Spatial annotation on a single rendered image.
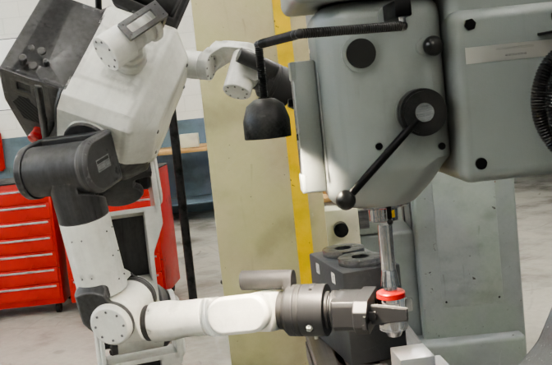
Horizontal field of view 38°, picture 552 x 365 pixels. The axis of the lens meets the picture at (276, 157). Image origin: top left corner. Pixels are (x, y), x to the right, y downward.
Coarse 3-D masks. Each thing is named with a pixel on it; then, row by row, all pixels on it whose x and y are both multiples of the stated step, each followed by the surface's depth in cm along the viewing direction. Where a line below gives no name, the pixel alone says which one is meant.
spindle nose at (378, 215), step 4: (396, 208) 128; (372, 212) 128; (376, 212) 128; (380, 212) 128; (384, 212) 127; (396, 212) 128; (372, 216) 129; (376, 216) 128; (380, 216) 128; (384, 216) 128; (396, 216) 128; (372, 220) 129; (376, 220) 128; (380, 220) 128; (384, 220) 128
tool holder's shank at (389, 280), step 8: (384, 224) 130; (392, 224) 130; (384, 232) 129; (392, 232) 129; (384, 240) 129; (392, 240) 129; (384, 248) 129; (392, 248) 130; (384, 256) 129; (392, 256) 130; (384, 264) 130; (392, 264) 129; (384, 272) 130; (392, 272) 130; (384, 280) 130; (392, 280) 129; (384, 288) 130; (392, 288) 130
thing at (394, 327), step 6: (378, 300) 130; (396, 300) 129; (402, 300) 129; (396, 306) 129; (402, 306) 129; (384, 324) 130; (390, 324) 129; (396, 324) 129; (402, 324) 130; (384, 330) 130; (390, 330) 129; (396, 330) 129; (402, 330) 130
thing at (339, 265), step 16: (320, 256) 169; (336, 256) 166; (352, 256) 161; (368, 256) 159; (320, 272) 167; (336, 272) 157; (352, 272) 154; (368, 272) 154; (336, 288) 158; (352, 288) 154; (320, 336) 173; (336, 336) 162; (352, 336) 154; (368, 336) 155; (384, 336) 156; (400, 336) 157; (352, 352) 155; (368, 352) 155; (384, 352) 156
